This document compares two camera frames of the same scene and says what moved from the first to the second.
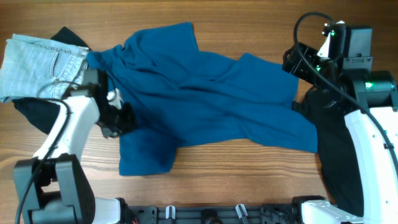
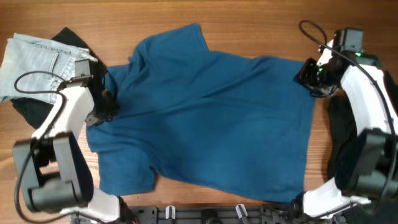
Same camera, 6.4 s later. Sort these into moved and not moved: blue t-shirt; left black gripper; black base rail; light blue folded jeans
Moved: blue t-shirt; left black gripper
Not moved: light blue folded jeans; black base rail
